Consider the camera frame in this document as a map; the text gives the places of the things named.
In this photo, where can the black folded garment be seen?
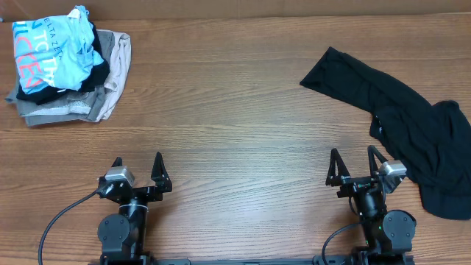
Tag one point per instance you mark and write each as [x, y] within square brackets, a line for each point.
[97, 76]

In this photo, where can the black shirt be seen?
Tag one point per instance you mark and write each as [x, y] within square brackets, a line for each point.
[432, 141]

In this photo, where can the light blue printed shirt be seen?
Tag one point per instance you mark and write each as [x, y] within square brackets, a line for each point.
[55, 51]

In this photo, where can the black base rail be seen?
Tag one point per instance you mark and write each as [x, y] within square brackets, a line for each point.
[316, 260]

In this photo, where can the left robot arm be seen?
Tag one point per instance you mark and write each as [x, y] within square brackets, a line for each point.
[123, 234]

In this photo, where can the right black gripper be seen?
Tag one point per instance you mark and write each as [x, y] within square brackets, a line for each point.
[352, 185]

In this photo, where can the beige folded garment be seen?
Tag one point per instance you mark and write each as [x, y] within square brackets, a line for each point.
[120, 61]

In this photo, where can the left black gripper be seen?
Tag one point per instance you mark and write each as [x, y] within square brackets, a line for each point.
[160, 177]

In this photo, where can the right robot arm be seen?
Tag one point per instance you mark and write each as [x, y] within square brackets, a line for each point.
[388, 233]

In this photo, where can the grey folded garment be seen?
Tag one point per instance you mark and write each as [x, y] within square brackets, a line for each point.
[73, 106]

